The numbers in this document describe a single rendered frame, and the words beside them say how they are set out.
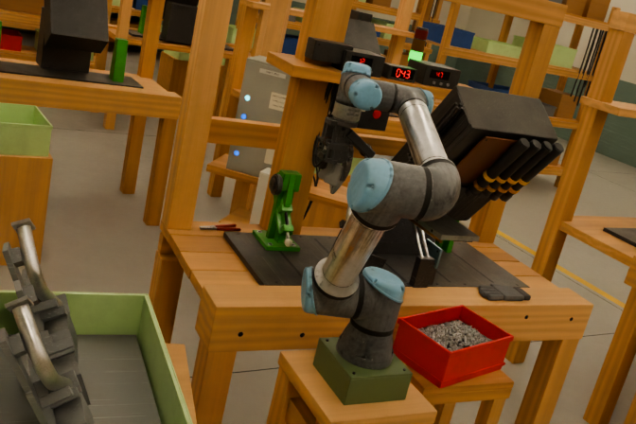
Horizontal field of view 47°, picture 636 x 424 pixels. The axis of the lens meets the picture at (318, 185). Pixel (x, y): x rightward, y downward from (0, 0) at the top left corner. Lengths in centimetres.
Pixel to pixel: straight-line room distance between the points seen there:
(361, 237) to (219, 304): 65
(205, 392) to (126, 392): 51
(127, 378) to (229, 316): 42
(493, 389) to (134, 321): 109
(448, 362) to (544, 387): 93
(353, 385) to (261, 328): 43
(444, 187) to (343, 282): 38
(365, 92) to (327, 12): 85
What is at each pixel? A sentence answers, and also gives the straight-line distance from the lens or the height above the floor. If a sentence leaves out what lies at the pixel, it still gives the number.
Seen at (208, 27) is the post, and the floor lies 160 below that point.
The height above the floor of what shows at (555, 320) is 84.
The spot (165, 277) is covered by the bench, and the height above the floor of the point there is 69.
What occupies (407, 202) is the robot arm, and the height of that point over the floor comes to 145.
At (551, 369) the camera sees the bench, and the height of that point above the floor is 62.
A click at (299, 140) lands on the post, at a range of 268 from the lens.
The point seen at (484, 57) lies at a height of 139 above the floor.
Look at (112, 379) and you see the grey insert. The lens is 184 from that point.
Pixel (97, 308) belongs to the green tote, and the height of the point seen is 92.
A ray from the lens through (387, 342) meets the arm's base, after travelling 192.
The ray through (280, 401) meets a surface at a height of 73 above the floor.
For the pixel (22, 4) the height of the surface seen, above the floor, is 79.
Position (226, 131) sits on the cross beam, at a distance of 267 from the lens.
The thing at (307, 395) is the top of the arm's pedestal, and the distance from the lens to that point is 193.
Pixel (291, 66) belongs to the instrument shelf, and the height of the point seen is 153.
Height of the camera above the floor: 185
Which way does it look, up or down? 16 degrees down
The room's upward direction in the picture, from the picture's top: 13 degrees clockwise
